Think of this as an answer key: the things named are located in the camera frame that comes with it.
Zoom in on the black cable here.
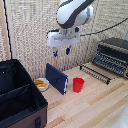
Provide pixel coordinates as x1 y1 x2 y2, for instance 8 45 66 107
79 16 128 37

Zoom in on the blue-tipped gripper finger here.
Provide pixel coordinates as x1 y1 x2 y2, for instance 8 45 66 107
53 48 59 58
65 46 72 56

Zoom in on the black wire oven rack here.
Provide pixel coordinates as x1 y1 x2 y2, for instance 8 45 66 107
79 64 112 86

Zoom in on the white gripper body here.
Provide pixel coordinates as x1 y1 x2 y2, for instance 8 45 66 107
46 27 81 49

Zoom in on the black fabric storage box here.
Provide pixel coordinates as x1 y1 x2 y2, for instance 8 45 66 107
0 58 49 128

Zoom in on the white bowl with yellow food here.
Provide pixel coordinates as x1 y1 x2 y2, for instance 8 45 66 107
33 77 51 92

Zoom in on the black toaster oven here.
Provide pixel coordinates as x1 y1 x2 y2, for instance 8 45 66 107
91 37 128 80

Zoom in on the red plastic cup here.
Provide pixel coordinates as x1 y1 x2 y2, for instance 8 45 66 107
72 77 86 94

